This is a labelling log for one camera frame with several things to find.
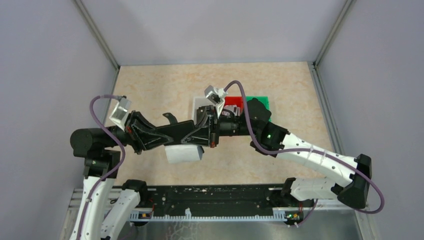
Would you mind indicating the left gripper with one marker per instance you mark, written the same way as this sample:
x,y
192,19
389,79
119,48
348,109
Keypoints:
x,y
133,133

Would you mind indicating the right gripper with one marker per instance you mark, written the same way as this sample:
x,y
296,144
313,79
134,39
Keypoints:
x,y
214,126

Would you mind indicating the black leather card holder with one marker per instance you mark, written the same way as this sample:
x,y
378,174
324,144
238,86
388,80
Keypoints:
x,y
176,130

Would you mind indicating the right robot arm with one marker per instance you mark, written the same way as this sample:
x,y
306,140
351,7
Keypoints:
x,y
345,178

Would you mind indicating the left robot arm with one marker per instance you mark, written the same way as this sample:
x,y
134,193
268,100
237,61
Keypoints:
x,y
103,151

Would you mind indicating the white cards in red bin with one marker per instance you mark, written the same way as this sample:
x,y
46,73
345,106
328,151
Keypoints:
x,y
231,111

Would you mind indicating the white plastic bin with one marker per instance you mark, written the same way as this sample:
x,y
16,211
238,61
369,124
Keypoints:
x,y
199,101

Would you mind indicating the red plastic bin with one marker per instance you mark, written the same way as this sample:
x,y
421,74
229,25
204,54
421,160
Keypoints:
x,y
234,100

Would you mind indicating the green plastic bin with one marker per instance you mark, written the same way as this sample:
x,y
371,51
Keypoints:
x,y
261,101

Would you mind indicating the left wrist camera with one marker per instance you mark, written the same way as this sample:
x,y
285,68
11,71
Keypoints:
x,y
121,112

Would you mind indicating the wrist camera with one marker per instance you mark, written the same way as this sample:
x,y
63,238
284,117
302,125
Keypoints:
x,y
216,96
121,112

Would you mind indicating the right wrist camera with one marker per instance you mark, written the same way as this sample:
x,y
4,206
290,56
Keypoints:
x,y
216,96

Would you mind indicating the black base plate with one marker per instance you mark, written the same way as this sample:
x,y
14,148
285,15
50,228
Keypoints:
x,y
236,200

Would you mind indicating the aluminium frame rail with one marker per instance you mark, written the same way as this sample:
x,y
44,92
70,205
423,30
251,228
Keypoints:
x,y
288,215

